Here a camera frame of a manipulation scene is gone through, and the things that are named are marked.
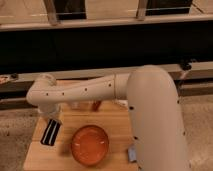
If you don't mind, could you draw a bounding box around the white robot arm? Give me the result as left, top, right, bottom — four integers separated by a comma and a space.
26, 65, 191, 171

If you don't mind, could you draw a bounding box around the small blue white object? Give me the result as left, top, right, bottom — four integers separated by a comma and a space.
127, 145, 136, 162

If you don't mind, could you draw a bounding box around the aluminium frame rail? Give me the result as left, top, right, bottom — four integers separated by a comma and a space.
0, 61, 213, 93

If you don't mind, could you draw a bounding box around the black clamp on rail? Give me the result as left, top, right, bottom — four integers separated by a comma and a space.
180, 59, 196, 71

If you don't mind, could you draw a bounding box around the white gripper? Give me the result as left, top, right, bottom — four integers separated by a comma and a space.
38, 104, 61, 119

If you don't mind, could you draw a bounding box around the orange bowl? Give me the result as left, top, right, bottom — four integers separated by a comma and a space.
71, 125, 109, 166

